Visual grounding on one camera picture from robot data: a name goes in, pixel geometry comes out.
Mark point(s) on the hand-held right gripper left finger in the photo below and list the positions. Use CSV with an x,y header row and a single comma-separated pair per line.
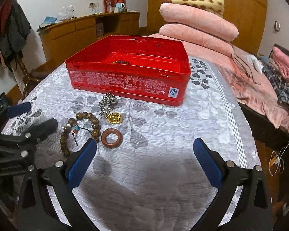
x,y
83,163

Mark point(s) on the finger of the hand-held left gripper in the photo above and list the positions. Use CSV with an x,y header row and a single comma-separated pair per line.
x,y
43,127
18,109

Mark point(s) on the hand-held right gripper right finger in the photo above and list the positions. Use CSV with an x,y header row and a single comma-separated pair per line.
x,y
207,163

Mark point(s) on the gold pendant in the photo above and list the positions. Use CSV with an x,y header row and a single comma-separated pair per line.
x,y
114,118

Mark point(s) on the red tin box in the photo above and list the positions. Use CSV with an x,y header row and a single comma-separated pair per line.
x,y
98,79

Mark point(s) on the wooden coat rack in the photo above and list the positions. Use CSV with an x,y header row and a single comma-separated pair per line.
x,y
25,77

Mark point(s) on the brown cloth on floor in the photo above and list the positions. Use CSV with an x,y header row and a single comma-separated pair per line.
x,y
39,72

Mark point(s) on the grey leaf-pattern bedspread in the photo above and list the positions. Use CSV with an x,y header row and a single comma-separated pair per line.
x,y
159,137

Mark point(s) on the dark hanging coats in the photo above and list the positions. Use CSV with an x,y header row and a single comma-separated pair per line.
x,y
14,36

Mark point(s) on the pink bed sheet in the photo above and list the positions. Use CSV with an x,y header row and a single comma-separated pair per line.
x,y
255,93

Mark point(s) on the blue cloth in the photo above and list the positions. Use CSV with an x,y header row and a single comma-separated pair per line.
x,y
48,21

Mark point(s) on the dark red scarf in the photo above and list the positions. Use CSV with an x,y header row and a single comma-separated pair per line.
x,y
1,16

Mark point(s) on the wooden sideboard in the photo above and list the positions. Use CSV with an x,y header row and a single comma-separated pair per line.
x,y
74,33

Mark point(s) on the stack of plaid clothes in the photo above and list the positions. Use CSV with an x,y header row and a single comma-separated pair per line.
x,y
281,89

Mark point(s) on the white plastic bag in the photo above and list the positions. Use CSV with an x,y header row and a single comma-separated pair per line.
x,y
65,13

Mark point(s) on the white cloth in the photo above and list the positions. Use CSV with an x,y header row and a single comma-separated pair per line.
x,y
255,63

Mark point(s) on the small pink folded blanket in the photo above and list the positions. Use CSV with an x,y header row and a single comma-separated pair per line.
x,y
286,67

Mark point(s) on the large pink folded quilt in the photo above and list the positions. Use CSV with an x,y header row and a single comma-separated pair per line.
x,y
202,21

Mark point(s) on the white kettle with red lid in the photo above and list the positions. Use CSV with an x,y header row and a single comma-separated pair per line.
x,y
120,6

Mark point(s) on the wooden wardrobe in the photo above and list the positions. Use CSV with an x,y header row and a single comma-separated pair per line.
x,y
243,9

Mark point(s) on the yellow spotted pillow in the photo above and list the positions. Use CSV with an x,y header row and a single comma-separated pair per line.
x,y
200,4

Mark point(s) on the wooden door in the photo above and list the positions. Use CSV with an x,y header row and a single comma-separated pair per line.
x,y
161,7

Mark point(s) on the dark bed frame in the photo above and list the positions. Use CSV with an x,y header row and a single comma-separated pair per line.
x,y
262,122

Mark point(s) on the wall socket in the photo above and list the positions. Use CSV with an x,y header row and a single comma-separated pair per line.
x,y
93,4

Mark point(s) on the small wall device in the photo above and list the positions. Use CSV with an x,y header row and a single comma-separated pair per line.
x,y
277,25

